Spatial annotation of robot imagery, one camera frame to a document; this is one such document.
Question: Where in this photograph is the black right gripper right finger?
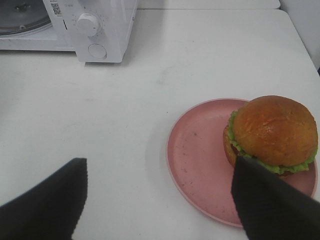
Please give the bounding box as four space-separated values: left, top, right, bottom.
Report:
231 156 320 240

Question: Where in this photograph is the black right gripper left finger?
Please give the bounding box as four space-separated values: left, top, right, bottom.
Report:
0 158 88 240

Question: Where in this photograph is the toy burger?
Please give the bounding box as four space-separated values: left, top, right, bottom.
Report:
222 95 318 177

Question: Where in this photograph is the round white door button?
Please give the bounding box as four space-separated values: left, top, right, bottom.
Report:
88 44 107 59

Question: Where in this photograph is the white dial knob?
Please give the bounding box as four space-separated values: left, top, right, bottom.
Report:
75 13 103 37

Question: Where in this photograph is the white microwave oven body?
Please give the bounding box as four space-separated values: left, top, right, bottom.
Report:
0 0 138 63

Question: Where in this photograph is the glass microwave turntable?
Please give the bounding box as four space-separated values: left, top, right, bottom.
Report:
0 0 51 36

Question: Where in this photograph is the white warning label sticker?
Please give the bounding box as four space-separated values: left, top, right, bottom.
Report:
49 0 62 17

